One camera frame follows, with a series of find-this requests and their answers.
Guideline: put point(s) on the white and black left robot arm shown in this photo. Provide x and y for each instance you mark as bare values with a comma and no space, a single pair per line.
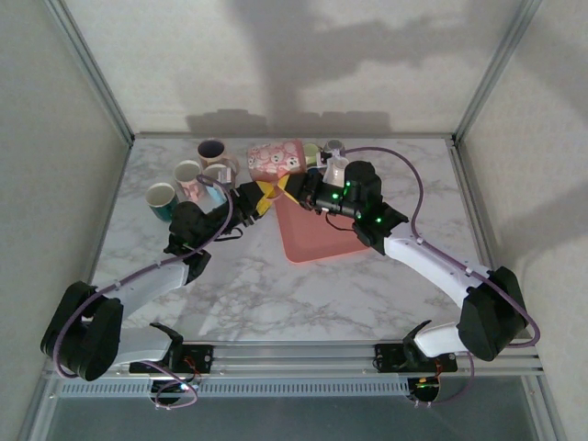
147,285

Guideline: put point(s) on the aluminium frame crossbar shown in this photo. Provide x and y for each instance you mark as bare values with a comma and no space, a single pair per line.
184,135

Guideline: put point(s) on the pink skull pattern mug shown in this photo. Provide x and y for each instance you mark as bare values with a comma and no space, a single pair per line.
275,161

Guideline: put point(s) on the arm base controller board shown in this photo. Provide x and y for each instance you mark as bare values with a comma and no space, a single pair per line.
181,388
425,388

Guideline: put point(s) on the grey mug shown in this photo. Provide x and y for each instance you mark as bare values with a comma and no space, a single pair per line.
334,146

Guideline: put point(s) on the pink plastic tray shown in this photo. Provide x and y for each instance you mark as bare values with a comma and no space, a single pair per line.
317,239

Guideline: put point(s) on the teal mug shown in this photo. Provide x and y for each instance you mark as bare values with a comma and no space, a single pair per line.
161,195

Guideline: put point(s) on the pink mug purple interior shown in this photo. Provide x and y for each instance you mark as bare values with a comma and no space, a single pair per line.
211,149

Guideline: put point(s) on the yellow-green mug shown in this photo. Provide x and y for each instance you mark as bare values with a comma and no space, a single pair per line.
313,154

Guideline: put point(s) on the aluminium frame post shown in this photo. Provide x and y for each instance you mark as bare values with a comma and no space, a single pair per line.
496,69
92,69

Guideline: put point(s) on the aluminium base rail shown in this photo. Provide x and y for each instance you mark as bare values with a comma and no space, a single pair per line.
294,356

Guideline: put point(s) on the pink faceted mug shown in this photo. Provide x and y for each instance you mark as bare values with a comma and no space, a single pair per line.
186,171

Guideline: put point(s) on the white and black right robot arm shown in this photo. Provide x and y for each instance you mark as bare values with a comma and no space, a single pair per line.
427,264

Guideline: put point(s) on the light blue mug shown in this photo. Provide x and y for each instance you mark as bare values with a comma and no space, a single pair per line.
213,173

